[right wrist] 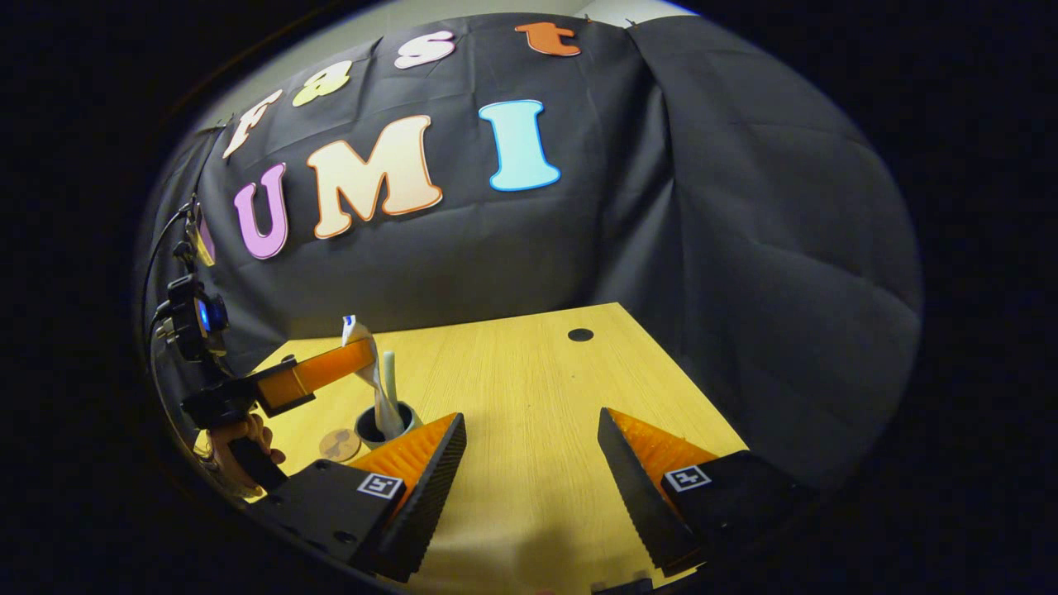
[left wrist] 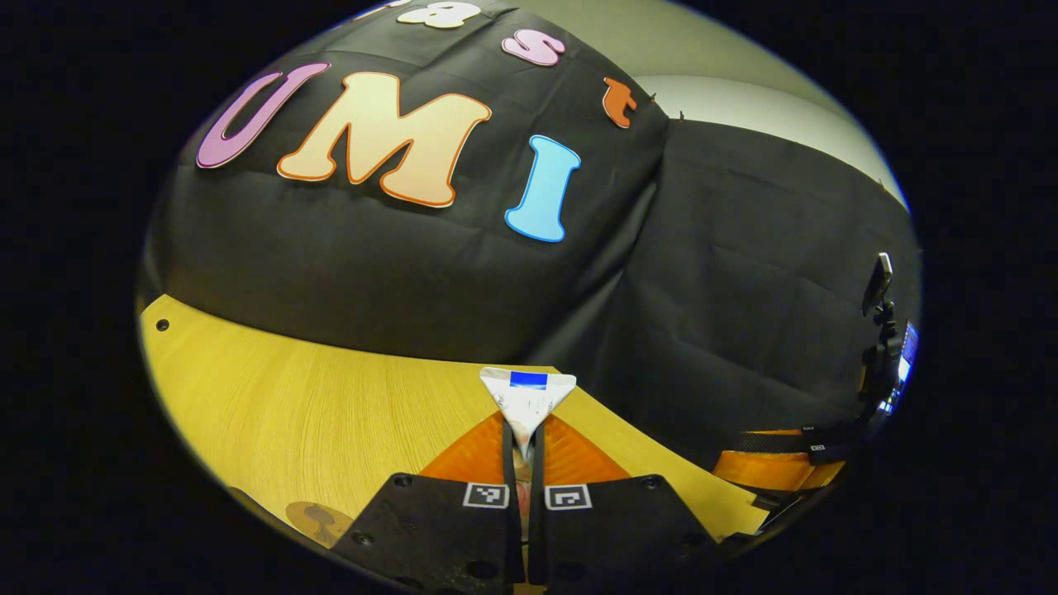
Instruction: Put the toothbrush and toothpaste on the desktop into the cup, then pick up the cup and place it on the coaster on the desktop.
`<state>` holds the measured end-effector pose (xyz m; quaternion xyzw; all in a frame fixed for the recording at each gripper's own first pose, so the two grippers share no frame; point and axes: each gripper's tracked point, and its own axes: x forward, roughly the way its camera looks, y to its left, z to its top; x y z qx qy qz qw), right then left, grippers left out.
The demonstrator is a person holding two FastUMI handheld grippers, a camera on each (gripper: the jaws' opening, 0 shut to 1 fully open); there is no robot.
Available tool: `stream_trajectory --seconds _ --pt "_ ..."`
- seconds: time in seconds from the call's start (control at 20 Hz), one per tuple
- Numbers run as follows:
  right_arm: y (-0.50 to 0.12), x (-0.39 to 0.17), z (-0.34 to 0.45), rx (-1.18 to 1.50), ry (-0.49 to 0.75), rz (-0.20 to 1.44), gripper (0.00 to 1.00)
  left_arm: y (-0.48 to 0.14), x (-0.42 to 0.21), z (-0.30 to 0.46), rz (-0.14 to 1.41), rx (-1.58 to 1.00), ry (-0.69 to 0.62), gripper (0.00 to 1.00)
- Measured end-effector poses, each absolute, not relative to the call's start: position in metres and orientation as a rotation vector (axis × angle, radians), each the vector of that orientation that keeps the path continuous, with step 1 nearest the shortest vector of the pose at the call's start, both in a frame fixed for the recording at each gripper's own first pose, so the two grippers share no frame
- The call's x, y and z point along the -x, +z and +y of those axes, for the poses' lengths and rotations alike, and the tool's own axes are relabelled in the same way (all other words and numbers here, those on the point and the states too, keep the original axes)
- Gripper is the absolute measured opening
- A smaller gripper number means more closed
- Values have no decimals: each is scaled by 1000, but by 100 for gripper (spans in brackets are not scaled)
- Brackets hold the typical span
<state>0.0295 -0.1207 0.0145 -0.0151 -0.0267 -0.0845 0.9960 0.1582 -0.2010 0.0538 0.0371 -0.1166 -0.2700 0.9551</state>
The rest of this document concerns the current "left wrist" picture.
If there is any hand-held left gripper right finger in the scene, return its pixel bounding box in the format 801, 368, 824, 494
529, 413, 720, 592

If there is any round brown coaster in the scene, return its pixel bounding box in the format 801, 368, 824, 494
286, 501, 356, 549

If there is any black backdrop cloth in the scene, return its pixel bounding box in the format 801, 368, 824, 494
141, 0, 922, 476

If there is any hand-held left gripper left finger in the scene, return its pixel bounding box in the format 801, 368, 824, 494
351, 411, 523, 592

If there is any wooden desktop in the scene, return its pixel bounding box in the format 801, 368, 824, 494
139, 294, 770, 550

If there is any white toothpaste tube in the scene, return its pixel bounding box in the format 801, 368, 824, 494
479, 367, 578, 534

